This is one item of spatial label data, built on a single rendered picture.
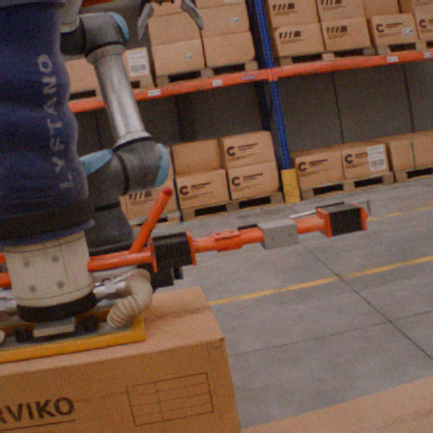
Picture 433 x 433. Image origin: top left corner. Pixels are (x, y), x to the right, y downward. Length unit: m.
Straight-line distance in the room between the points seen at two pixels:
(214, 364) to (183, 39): 7.39
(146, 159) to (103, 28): 0.40
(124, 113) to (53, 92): 0.62
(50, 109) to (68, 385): 0.51
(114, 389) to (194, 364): 0.15
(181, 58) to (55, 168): 7.20
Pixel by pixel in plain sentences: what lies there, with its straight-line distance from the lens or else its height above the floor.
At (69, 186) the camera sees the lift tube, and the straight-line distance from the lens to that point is 1.36.
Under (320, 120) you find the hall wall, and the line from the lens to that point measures 10.07.
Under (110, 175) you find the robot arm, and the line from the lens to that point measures 1.86.
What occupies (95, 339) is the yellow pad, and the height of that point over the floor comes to 0.96.
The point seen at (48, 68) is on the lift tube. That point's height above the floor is 1.47.
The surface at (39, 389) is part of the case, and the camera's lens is 1.32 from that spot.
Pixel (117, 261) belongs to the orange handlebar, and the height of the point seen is 1.08.
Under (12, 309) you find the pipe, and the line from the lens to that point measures 1.48.
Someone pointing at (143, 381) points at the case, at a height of 0.89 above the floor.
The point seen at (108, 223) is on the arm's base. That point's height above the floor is 1.09.
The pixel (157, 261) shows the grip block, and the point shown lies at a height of 1.07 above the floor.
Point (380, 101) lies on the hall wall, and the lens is 10.32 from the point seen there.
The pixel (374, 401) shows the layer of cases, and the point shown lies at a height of 0.54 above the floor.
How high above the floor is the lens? 1.36
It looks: 9 degrees down
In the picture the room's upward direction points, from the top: 10 degrees counter-clockwise
